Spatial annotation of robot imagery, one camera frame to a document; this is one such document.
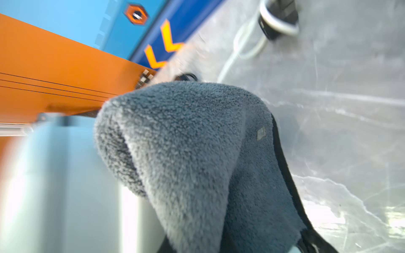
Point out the grey microfibre cloth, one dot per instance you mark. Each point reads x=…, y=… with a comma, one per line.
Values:
x=209, y=160

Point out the white coffee machine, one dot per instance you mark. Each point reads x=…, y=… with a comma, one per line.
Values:
x=57, y=196

